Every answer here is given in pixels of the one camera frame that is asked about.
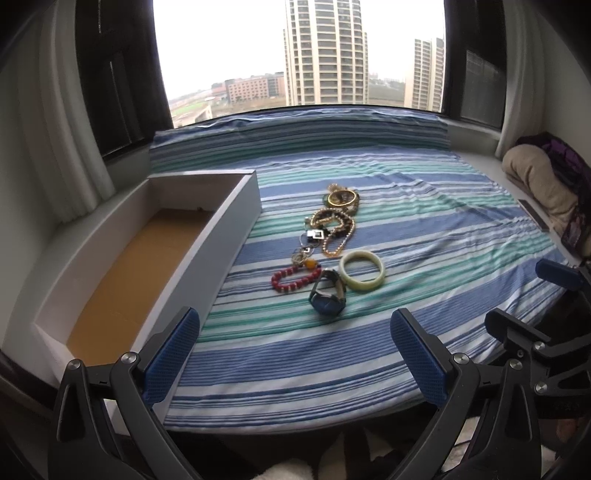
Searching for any red bead bracelet amber bead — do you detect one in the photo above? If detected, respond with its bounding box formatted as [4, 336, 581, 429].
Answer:
[270, 259, 322, 294]

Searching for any white cardboard box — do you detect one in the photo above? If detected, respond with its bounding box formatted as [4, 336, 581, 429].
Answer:
[31, 168, 264, 423]

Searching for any white curtain left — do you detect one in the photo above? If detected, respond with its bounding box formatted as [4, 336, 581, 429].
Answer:
[16, 1, 115, 223]

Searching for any gold pearl bead necklace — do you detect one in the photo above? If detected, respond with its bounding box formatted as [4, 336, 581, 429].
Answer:
[309, 207, 358, 258]

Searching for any pale green jade bangle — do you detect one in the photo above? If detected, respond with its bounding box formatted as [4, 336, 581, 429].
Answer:
[339, 250, 386, 292]

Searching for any smartphone on sill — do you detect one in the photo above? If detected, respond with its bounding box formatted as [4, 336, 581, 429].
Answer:
[518, 199, 550, 232]

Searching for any beige rolled blanket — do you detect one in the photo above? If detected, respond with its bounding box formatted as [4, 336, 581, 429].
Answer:
[502, 144, 578, 235]

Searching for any white curtain right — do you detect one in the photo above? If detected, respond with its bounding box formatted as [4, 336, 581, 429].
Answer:
[495, 1, 545, 159]

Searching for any dark wristwatch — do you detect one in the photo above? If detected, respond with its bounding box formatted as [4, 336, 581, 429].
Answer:
[308, 269, 346, 317]

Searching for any purple cloth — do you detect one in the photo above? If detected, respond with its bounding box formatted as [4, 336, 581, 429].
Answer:
[517, 132, 590, 258]

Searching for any blue green striped bedsheet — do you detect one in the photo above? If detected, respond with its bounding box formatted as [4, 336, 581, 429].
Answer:
[149, 108, 564, 433]

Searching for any silver pendant key chain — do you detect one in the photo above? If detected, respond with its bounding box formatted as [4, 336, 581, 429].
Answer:
[290, 227, 332, 266]

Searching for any white curtain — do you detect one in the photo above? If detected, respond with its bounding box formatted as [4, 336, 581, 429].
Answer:
[16, 1, 115, 223]
[495, 1, 545, 159]

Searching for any gold bangle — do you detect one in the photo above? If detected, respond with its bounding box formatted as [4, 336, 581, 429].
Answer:
[327, 188, 359, 208]

